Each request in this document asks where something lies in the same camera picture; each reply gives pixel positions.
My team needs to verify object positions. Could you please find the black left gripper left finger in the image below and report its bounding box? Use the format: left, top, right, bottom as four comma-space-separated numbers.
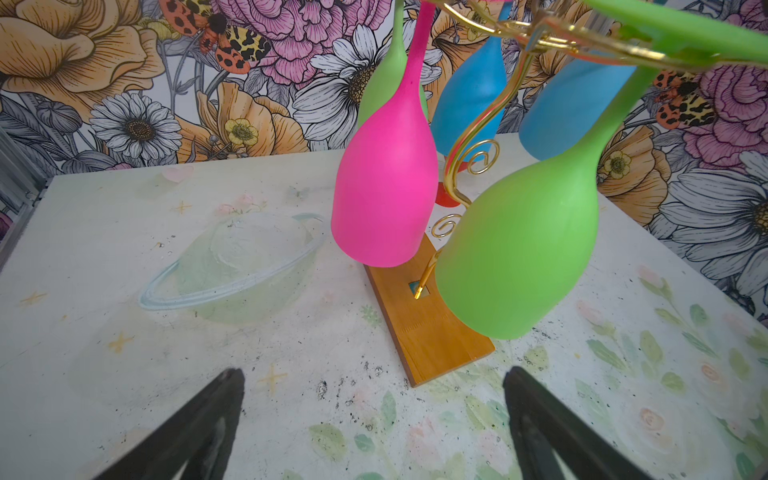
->
97, 368, 245, 479

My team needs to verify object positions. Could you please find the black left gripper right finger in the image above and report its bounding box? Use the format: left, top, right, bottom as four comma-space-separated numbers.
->
503, 366, 649, 479

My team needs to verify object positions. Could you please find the red wine glass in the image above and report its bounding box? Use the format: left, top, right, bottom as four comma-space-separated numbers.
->
435, 159, 461, 208

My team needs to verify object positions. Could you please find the light blue wine glass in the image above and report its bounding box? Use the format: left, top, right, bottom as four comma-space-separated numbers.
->
519, 60, 636, 161

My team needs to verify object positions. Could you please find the wooden rack base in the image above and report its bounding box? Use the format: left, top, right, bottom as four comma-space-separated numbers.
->
366, 237, 495, 387

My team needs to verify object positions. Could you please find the front green wine glass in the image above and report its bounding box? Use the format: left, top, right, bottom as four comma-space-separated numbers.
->
435, 1, 767, 339

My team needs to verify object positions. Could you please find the green wine glass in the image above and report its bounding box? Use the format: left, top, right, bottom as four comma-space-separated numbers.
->
357, 0, 407, 128
435, 1, 767, 339

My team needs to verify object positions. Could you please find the pink wine glass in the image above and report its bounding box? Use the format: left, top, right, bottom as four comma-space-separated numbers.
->
331, 1, 438, 268

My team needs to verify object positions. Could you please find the back blue wine glass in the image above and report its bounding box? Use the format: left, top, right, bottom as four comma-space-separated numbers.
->
430, 36, 507, 158

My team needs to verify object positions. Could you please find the back green wine glass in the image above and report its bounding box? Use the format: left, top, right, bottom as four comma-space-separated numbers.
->
357, 0, 407, 128

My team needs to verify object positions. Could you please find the gold wire glass rack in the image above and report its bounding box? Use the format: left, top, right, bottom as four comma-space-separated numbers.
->
415, 1, 699, 315

